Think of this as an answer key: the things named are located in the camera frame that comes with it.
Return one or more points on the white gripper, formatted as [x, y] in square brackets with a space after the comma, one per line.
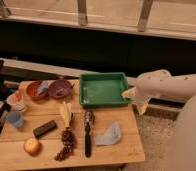
[140, 98]

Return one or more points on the yellow banana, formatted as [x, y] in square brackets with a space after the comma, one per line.
[65, 112]

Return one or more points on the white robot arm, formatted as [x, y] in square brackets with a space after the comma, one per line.
[182, 88]

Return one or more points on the green plastic tray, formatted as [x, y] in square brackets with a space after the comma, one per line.
[103, 90]

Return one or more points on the crumpled blue cloth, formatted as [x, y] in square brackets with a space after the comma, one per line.
[110, 137]

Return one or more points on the purple bowl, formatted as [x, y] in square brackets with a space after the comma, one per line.
[60, 88]

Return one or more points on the bunch of dark grapes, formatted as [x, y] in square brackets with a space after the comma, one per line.
[69, 144]

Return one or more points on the black rectangular block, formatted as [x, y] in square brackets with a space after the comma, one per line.
[45, 128]

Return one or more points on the blue spoon in bowl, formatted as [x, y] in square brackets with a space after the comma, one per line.
[42, 87]

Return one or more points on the wooden table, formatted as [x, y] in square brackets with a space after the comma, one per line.
[13, 157]

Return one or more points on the orange bowl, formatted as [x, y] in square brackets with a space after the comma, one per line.
[32, 90]

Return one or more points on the red yellow apple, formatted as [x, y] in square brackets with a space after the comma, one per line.
[32, 146]

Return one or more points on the white cup with carrot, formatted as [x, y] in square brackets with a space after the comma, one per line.
[16, 101]

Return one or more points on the blue plastic cup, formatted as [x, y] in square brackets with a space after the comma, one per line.
[15, 118]

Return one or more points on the black handled scoop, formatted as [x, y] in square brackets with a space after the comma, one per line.
[89, 121]

